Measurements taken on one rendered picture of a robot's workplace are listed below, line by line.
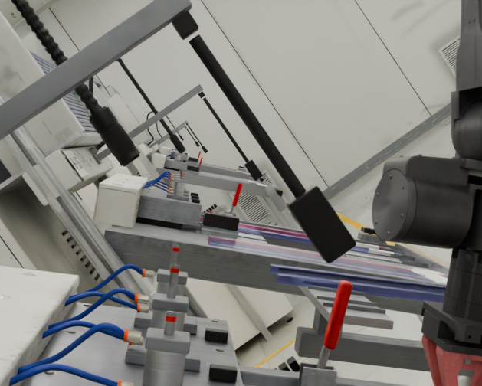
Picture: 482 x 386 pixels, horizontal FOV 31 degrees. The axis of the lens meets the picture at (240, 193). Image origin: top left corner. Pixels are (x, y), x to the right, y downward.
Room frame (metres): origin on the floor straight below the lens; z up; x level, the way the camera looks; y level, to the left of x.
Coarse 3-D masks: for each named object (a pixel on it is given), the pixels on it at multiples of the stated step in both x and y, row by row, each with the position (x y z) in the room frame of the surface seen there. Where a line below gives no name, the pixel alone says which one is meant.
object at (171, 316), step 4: (168, 312) 0.47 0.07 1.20; (172, 312) 0.47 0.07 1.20; (168, 316) 0.47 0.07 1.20; (172, 316) 0.47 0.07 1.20; (176, 316) 0.47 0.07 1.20; (168, 320) 0.47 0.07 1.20; (172, 320) 0.47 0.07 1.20; (168, 324) 0.47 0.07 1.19; (172, 324) 0.47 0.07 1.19; (164, 328) 0.47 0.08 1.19; (168, 328) 0.47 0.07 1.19; (172, 328) 0.47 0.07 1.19; (164, 332) 0.47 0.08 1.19; (168, 332) 0.47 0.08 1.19; (172, 332) 0.47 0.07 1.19
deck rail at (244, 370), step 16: (240, 368) 0.78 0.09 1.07; (256, 368) 0.78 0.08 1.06; (256, 384) 0.77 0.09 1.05; (272, 384) 0.77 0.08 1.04; (288, 384) 0.77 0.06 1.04; (336, 384) 0.77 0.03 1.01; (352, 384) 0.77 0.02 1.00; (368, 384) 0.78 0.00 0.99; (384, 384) 0.78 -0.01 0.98; (400, 384) 0.79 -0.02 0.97
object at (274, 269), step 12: (276, 264) 1.15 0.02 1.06; (312, 276) 1.14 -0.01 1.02; (324, 276) 1.14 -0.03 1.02; (336, 276) 1.14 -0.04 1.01; (348, 276) 1.14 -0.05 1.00; (360, 276) 1.14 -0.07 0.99; (372, 276) 1.15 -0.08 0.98; (408, 288) 1.14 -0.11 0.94; (420, 288) 1.14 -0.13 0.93; (432, 288) 1.14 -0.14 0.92; (444, 288) 1.14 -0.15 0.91
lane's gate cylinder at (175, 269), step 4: (172, 264) 0.58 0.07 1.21; (176, 264) 0.58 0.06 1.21; (172, 268) 0.58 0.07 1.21; (176, 268) 0.58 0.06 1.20; (172, 272) 0.58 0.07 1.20; (176, 272) 0.58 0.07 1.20; (172, 276) 0.58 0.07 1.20; (176, 276) 0.58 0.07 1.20; (172, 280) 0.58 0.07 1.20; (176, 280) 0.58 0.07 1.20; (172, 284) 0.58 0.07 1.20; (176, 284) 0.58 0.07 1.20; (168, 288) 0.58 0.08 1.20; (172, 288) 0.58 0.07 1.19; (176, 288) 0.58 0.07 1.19; (168, 292) 0.58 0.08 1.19; (172, 292) 0.58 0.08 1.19; (168, 296) 0.58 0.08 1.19; (172, 296) 0.58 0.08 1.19
